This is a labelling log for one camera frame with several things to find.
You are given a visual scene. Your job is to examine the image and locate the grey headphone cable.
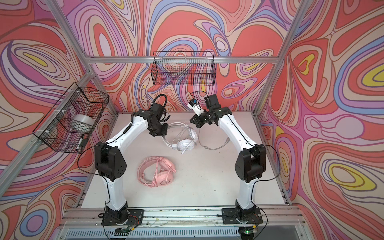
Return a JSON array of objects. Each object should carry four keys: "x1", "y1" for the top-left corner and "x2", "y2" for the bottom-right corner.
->
[{"x1": 179, "y1": 122, "x2": 231, "y2": 151}]

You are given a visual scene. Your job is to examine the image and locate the pink headphones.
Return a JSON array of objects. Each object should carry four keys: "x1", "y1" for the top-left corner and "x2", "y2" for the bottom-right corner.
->
[{"x1": 137, "y1": 156, "x2": 177, "y2": 188}]

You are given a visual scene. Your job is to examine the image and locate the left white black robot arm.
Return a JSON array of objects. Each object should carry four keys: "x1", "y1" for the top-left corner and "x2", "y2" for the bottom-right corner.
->
[{"x1": 94, "y1": 94, "x2": 169, "y2": 225}]

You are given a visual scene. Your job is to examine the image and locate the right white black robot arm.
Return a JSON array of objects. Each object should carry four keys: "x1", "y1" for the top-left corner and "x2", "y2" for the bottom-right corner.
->
[{"x1": 188, "y1": 95, "x2": 267, "y2": 223}]

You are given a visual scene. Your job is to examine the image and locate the grey tape roll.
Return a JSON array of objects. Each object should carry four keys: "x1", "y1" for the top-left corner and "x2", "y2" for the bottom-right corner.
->
[{"x1": 70, "y1": 114, "x2": 95, "y2": 134}]

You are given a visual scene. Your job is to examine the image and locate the black white marker pen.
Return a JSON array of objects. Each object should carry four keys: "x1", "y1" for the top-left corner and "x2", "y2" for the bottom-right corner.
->
[{"x1": 76, "y1": 134, "x2": 84, "y2": 151}]

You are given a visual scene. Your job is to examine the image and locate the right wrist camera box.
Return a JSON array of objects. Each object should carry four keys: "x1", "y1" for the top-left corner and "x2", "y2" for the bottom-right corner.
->
[{"x1": 188, "y1": 98, "x2": 205, "y2": 117}]

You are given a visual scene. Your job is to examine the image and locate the rear black wire basket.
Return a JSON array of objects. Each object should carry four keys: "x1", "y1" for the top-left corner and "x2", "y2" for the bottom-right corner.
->
[{"x1": 151, "y1": 50, "x2": 217, "y2": 86}]

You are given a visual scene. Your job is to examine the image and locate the black wire basket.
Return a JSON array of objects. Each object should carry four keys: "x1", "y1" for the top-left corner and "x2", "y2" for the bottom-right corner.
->
[
  {"x1": 151, "y1": 50, "x2": 217, "y2": 86},
  {"x1": 33, "y1": 83, "x2": 110, "y2": 154}
]

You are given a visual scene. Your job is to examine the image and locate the aluminium cage frame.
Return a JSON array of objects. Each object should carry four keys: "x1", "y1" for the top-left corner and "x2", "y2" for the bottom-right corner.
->
[{"x1": 1, "y1": 1, "x2": 313, "y2": 195}]

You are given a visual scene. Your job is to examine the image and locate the left black wire basket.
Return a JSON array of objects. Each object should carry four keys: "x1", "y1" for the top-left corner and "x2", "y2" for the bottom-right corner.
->
[{"x1": 33, "y1": 83, "x2": 110, "y2": 154}]

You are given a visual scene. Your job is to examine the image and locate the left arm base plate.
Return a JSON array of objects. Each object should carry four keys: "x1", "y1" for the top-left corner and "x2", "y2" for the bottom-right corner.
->
[{"x1": 102, "y1": 209, "x2": 144, "y2": 227}]

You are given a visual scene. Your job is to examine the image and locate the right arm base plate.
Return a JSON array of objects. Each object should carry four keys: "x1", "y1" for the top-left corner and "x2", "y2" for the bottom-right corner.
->
[{"x1": 217, "y1": 208, "x2": 263, "y2": 226}]

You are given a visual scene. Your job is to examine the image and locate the white perforated cable duct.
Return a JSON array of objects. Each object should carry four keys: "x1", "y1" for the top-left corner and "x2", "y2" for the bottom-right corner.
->
[{"x1": 58, "y1": 227, "x2": 240, "y2": 240}]

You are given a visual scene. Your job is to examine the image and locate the aluminium front rail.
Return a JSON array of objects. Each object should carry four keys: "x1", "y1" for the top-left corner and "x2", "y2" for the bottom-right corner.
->
[{"x1": 60, "y1": 205, "x2": 307, "y2": 228}]

